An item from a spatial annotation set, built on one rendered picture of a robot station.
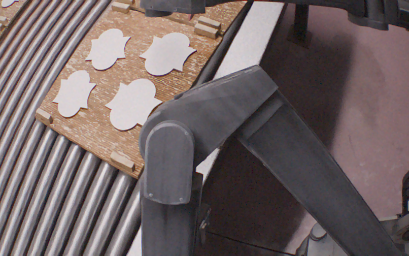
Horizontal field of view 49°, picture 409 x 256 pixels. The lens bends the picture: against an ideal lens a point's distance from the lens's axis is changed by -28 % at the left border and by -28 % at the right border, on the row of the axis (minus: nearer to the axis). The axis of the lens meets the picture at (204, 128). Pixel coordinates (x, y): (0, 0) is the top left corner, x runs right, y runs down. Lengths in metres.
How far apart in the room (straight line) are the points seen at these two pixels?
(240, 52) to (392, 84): 1.40
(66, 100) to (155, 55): 0.25
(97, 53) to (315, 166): 0.96
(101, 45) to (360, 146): 1.35
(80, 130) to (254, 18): 0.55
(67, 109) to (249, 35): 0.50
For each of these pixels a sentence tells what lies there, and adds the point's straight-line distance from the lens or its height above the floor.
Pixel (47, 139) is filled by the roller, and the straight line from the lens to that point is 1.34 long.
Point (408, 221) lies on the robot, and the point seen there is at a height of 1.19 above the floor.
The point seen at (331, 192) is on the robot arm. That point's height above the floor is 1.56.
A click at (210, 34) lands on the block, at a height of 0.95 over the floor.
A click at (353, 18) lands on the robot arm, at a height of 1.42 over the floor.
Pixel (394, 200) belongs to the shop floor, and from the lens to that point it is 2.34.
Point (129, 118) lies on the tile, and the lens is 1.29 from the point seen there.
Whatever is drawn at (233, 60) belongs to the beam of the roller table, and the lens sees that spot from 1.39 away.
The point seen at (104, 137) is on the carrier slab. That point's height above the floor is 0.94.
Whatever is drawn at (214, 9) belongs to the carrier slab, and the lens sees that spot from 1.48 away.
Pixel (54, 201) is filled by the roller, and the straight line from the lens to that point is 1.27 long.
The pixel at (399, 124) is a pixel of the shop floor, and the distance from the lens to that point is 2.53.
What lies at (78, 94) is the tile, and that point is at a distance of 1.35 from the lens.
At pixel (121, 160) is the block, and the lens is 1.22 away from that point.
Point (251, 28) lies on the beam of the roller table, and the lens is 1.46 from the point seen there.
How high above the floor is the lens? 2.05
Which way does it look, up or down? 61 degrees down
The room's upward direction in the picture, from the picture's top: 2 degrees counter-clockwise
